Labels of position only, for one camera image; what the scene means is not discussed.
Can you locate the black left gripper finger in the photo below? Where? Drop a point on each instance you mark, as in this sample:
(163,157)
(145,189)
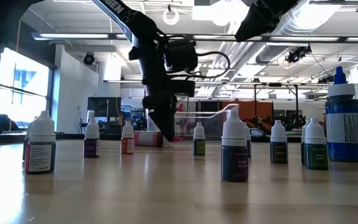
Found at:
(165,124)

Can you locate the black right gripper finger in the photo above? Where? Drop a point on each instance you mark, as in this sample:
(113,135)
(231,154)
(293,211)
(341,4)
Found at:
(253,25)

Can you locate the large pink food coloring bottle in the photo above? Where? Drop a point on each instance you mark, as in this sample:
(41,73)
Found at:
(148,139)

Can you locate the small lime green coloring bottle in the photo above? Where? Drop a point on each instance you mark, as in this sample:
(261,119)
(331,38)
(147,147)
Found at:
(199,147)

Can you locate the small red food coloring bottle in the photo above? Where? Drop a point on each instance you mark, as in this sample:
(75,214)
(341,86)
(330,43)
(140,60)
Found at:
(127,145)

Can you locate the small white-capped food coloring bottle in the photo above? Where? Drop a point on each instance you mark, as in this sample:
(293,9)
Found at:
(302,154)
(249,149)
(26,146)

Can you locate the small brown food coloring bottle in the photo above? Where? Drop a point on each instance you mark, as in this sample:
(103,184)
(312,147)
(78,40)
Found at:
(279,152)

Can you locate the large blue food coloring bottle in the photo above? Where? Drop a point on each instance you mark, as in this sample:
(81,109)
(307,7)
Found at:
(345,130)

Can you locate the small dark green coloring bottle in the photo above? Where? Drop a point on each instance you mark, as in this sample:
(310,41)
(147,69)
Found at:
(316,157)

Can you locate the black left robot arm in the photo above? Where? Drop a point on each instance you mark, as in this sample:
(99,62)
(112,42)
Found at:
(126,15)

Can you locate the clear plastic bin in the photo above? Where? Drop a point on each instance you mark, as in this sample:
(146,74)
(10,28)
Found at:
(210,124)

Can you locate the black ceiling-mounted device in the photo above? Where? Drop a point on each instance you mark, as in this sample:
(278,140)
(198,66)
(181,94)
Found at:
(297,53)

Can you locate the black TV monitor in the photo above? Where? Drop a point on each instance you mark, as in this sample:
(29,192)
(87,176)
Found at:
(104,107)

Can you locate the black metal rack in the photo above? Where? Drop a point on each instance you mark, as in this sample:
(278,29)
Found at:
(296,102)

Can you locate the long ceiling light strip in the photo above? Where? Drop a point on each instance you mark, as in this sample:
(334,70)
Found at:
(73,36)

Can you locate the silver ventilation duct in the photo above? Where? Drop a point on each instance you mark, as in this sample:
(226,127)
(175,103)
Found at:
(303,18)

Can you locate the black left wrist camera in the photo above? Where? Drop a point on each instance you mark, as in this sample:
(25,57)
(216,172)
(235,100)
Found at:
(182,57)

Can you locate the black round wall speaker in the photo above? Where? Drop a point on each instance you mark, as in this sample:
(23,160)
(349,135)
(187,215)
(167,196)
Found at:
(89,58)

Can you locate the black aluminium table frame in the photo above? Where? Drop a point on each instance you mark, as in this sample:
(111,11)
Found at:
(64,136)

